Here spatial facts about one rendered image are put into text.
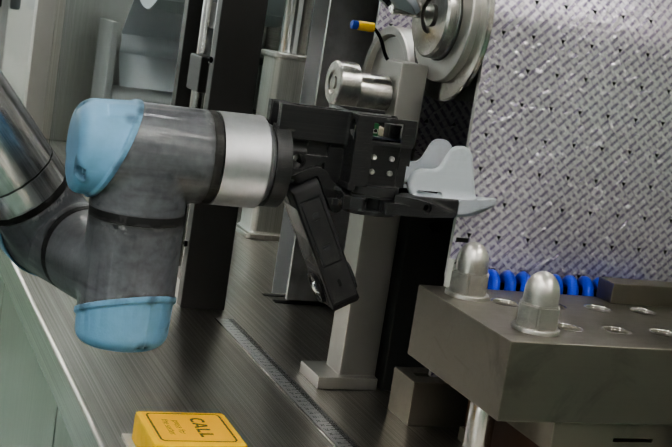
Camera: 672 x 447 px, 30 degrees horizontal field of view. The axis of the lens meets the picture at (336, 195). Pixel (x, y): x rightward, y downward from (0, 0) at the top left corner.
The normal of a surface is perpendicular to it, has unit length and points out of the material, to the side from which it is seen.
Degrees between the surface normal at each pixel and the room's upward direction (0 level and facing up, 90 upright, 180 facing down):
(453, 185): 90
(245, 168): 93
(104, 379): 0
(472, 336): 90
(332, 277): 89
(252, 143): 61
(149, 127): 52
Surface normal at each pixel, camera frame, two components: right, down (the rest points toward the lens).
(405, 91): 0.35, 0.19
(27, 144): 0.83, -0.04
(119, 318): 0.09, 0.20
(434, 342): -0.92, -0.09
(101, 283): -0.41, 0.07
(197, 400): 0.15, -0.98
